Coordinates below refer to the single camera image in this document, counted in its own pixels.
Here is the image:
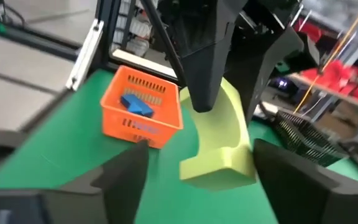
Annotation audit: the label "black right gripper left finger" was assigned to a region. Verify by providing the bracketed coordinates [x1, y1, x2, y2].
[40, 140, 150, 224]

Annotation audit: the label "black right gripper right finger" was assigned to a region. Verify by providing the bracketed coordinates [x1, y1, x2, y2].
[252, 138, 358, 224]

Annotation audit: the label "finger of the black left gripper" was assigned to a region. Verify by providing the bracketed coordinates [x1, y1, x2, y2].
[178, 21, 231, 113]
[224, 18, 305, 123]

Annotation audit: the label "yellow arch block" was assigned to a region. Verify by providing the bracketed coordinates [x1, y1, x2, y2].
[178, 77, 257, 191]

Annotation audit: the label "black plastic basket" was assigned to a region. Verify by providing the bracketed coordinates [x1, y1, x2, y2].
[272, 109, 351, 168]

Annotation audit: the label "orange plastic basket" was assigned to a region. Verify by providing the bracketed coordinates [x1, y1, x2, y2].
[99, 65, 185, 150]

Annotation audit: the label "wooden tabletop edge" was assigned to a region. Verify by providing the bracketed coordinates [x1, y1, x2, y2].
[111, 49, 180, 79]

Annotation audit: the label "red storage bin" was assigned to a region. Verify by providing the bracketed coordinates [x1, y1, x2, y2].
[293, 17, 323, 44]

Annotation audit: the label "black rack with white bins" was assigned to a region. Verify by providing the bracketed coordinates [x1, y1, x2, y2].
[110, 0, 155, 58]

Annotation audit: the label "green table mat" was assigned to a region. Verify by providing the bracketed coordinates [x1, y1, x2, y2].
[0, 68, 358, 224]

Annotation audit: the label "wooden desk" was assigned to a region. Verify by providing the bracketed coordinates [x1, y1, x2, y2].
[287, 73, 358, 111]

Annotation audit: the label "orange-red items on desk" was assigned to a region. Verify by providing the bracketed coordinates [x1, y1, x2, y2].
[301, 60, 358, 95]

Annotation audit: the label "red storage bins shelf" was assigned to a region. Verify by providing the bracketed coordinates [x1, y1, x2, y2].
[293, 0, 358, 114]

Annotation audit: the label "black frame diagonal brace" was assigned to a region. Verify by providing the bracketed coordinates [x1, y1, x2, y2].
[140, 0, 186, 88]

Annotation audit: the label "black frame post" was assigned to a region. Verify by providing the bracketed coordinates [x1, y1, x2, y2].
[95, 0, 119, 71]

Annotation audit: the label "white metal bracket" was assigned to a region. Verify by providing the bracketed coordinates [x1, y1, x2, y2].
[65, 18, 104, 91]

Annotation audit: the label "black floor frame beam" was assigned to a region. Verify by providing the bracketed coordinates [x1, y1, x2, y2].
[0, 21, 81, 62]

